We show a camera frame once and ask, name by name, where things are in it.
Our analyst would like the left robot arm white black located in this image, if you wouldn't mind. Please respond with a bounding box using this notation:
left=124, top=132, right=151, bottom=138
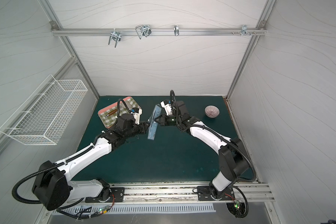
left=32, top=113, right=150, bottom=211

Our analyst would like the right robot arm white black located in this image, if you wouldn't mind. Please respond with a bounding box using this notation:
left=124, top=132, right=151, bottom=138
left=155, top=100, right=251, bottom=200

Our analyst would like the green checkered cloth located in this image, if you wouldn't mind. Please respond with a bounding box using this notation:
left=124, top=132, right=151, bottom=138
left=100, top=98, right=140, bottom=127

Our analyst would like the pink tray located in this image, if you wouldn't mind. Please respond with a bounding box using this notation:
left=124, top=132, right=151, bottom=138
left=97, top=96, right=142, bottom=129

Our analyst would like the striped ceramic bowl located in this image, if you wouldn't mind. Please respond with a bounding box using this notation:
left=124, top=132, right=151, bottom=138
left=204, top=105, right=220, bottom=118

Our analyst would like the white vent strip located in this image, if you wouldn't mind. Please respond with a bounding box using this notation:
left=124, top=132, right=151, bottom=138
left=64, top=203, right=216, bottom=216

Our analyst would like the right black corrugated cable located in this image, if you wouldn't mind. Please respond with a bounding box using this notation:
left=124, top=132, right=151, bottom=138
left=169, top=90, right=257, bottom=183

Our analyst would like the black corrugated cable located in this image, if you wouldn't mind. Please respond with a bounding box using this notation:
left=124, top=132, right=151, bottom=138
left=12, top=144, right=96, bottom=204
left=169, top=90, right=257, bottom=183

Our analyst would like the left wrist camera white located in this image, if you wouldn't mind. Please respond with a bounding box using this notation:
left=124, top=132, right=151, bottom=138
left=131, top=107, right=142, bottom=125

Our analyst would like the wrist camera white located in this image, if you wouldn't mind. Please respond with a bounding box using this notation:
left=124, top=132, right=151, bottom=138
left=131, top=107, right=142, bottom=125
left=161, top=99, right=173, bottom=116

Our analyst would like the wooden handled spatula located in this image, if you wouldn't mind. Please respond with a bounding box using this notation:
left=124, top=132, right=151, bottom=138
left=104, top=109, right=119, bottom=118

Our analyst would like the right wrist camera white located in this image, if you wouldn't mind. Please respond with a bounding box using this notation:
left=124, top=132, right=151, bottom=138
left=161, top=99, right=173, bottom=116

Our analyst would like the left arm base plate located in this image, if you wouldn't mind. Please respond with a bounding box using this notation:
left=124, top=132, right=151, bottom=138
left=85, top=187, right=125, bottom=203

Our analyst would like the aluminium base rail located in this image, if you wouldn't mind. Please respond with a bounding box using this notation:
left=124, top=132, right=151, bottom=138
left=111, top=182, right=275, bottom=205

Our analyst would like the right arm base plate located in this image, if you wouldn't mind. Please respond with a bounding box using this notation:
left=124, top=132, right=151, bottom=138
left=192, top=186, right=235, bottom=201

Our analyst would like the white wire basket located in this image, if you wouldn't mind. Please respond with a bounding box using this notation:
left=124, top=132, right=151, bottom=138
left=0, top=75, right=88, bottom=146

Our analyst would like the metal bracket clip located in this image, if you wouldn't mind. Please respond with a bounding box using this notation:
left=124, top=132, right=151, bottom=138
left=173, top=25, right=179, bottom=36

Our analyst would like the left black corrugated cable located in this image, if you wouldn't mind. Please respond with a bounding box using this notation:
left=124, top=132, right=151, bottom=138
left=12, top=144, right=96, bottom=204

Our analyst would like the metal bracket right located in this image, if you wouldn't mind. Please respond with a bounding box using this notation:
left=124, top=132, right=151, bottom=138
left=231, top=25, right=256, bottom=36

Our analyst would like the aluminium top rail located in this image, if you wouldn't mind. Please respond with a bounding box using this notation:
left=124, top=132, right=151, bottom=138
left=52, top=27, right=267, bottom=36

